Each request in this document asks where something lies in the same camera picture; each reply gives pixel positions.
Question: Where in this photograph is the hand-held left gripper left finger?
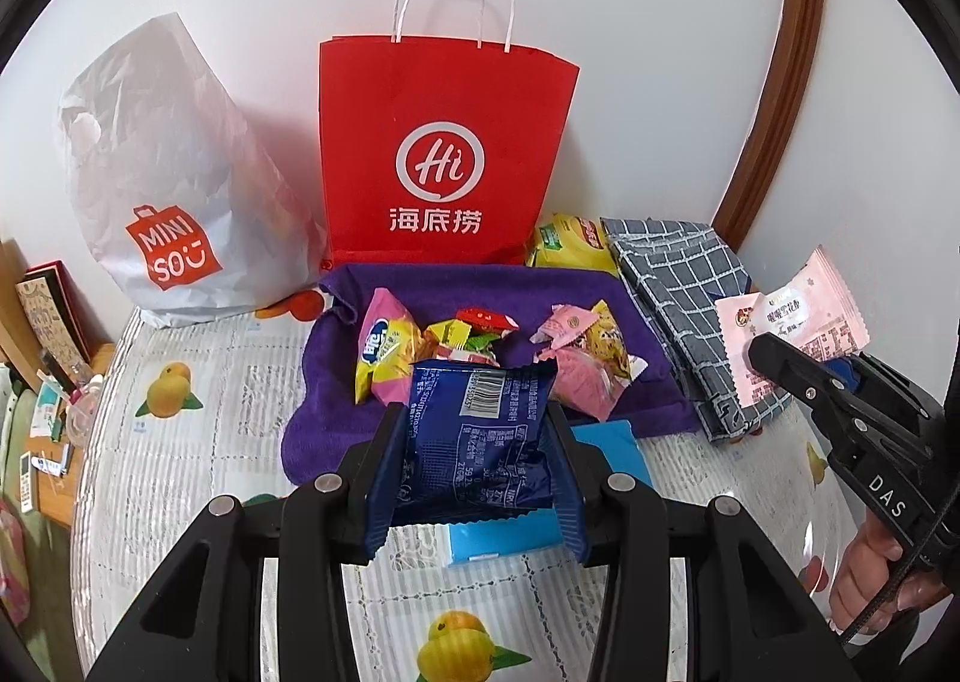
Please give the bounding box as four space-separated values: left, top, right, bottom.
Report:
84 403 412 682

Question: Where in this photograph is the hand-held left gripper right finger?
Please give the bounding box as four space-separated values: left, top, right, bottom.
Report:
546 400 860 682

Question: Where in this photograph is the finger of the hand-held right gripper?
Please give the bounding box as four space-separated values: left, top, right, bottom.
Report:
821 352 942 444
745 331 863 458

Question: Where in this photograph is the pale pink rectangular snack packet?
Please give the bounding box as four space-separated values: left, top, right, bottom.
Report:
712 245 869 413

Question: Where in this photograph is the dark blue snack packet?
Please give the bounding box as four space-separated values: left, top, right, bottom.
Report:
390 359 560 525

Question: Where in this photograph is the pink snack packet clear strip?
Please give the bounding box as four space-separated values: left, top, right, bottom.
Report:
536 344 638 423

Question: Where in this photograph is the yellow and pink snack bag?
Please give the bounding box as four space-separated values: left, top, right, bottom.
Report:
352 288 428 407

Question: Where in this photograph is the yellow triangular snack packet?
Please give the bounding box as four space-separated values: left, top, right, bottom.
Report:
577 299 650 383

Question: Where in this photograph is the green yellow candy packet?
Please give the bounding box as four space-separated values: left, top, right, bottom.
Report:
424 318 473 353

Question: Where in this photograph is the small red candy packet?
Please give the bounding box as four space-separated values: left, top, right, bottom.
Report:
456 305 520 338

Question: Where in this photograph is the person's right hand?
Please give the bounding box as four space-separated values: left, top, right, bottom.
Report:
829 513 953 634

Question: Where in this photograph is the blue tissue pack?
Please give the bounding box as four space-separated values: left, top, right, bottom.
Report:
446 419 652 570

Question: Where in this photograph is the purple towel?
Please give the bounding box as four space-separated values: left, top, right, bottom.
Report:
281 264 698 484

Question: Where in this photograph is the grey checked cloth with star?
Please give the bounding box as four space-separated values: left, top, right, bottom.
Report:
600 217 796 447

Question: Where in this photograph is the large yellow snack bag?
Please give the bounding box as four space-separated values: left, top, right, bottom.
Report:
523 213 620 276

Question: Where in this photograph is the clear plastic cup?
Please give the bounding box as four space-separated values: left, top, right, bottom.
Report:
64 374 106 454

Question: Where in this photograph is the wooden nightstand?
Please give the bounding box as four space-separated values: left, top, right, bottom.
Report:
0 344 117 529

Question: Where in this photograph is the teal and white small box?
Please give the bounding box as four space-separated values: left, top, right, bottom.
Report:
34 382 65 439

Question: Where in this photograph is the red paper bag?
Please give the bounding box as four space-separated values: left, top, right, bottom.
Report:
319 0 582 267

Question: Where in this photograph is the patterned gift box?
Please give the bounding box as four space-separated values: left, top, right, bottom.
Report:
15 262 91 383

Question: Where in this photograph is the white plastic shopping bag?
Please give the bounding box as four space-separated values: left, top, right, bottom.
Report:
52 13 327 330

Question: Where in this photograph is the wooden bed headboard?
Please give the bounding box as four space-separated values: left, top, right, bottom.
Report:
0 239 35 372

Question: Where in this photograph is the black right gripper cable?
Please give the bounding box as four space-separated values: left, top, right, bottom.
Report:
836 532 938 649

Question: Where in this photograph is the brown wooden door frame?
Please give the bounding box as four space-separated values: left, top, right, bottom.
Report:
712 0 830 255

